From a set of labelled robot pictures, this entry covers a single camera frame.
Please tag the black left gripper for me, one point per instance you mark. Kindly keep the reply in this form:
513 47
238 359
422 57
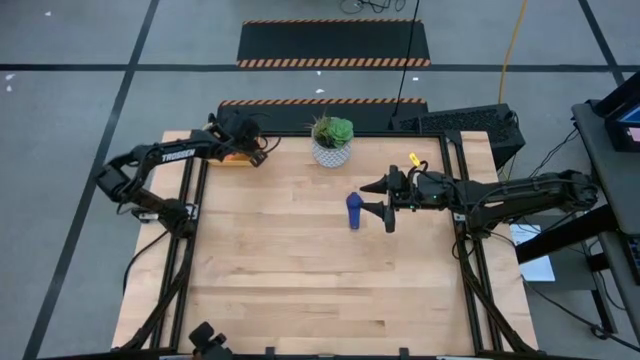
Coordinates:
240 132

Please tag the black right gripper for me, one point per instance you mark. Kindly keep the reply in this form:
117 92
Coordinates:
425 192

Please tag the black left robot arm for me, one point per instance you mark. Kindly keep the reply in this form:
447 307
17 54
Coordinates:
160 150

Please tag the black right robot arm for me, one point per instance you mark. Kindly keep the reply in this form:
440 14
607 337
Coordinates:
525 192

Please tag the yellow-orange plastic basket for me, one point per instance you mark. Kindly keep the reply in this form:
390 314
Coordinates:
235 161

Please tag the small purple measuring cup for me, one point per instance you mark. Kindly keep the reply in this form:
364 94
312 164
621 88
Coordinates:
354 210

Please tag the yellow gripper tag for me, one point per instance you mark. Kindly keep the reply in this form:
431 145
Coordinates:
414 160

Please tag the black hazard-striped floor mat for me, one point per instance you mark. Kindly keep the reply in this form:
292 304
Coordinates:
290 117
330 42

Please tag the succulent in white geometric pot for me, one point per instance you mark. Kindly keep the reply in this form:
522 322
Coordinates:
331 155

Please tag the white paper sheet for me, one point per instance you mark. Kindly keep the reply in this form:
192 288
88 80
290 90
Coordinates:
537 265

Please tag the grey side desk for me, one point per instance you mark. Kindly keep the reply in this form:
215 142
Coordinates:
615 150

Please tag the black laptop with lit screen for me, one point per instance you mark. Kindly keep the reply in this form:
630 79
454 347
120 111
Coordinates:
625 135

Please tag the black aluminium table frame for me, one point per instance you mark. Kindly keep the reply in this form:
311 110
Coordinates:
350 134

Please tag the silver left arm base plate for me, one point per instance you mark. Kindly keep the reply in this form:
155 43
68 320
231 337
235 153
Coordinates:
145 216

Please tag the small black bracket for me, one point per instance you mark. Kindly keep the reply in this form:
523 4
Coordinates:
270 352
404 352

